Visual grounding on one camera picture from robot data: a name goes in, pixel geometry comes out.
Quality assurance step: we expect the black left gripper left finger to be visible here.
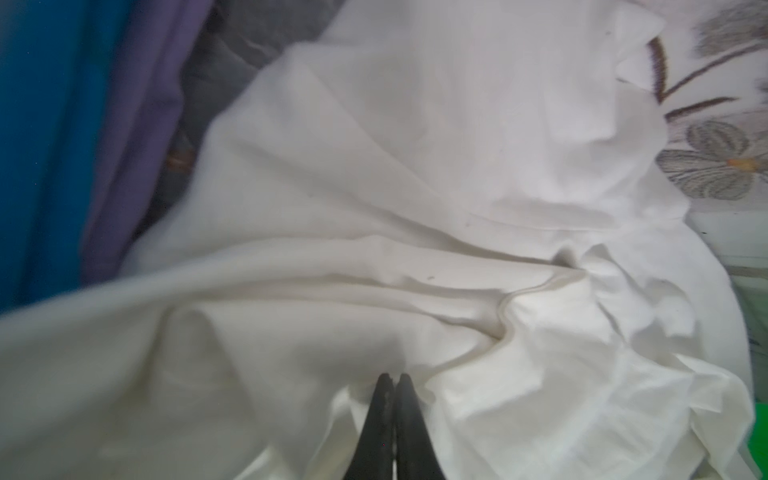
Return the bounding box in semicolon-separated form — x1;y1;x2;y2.
343;373;395;480

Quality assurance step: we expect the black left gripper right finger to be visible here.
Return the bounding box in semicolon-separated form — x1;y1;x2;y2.
394;374;446;480

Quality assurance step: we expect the white t-shirt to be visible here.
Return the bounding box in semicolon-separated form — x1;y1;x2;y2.
1;1;754;479

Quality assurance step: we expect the green plastic laundry basket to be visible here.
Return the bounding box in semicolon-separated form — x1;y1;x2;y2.
747;403;768;479

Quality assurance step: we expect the folded purple t-shirt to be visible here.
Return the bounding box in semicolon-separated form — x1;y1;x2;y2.
80;1;213;285

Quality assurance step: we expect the folded blue t-shirt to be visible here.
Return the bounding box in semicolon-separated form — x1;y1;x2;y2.
1;1;133;311

